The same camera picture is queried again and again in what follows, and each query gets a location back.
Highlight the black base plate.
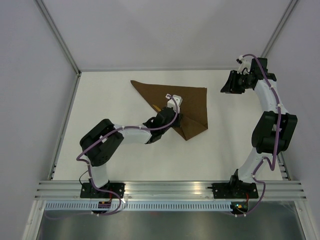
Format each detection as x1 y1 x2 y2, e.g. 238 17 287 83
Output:
208 182 259 199
80 182 125 199

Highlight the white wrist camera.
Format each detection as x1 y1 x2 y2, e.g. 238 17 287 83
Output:
236 55 251 75
165 94 183 109

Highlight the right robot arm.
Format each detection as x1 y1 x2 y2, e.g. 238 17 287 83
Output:
212 54 298 199

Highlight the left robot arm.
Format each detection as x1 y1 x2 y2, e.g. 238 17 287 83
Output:
76 106 181 198

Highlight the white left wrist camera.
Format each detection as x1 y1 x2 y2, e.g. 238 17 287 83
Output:
165 94 183 109

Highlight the white slotted cable duct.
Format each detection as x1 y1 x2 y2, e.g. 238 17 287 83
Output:
44 200 232 212

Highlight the aluminium frame rail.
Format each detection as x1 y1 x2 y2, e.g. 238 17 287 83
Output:
258 0 300 58

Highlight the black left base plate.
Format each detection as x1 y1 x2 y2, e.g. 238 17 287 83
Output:
80 182 125 199

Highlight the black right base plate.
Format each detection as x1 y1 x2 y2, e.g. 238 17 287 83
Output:
208 182 259 199

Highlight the brown cloth napkin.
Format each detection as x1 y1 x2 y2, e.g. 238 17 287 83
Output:
130 80 208 141

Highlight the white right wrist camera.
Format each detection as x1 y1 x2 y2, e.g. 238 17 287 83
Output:
236 55 251 75

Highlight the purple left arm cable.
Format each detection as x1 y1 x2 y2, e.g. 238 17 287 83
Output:
44 94 180 221

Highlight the aluminium front mounting rail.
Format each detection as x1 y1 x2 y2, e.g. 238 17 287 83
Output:
33 180 307 202

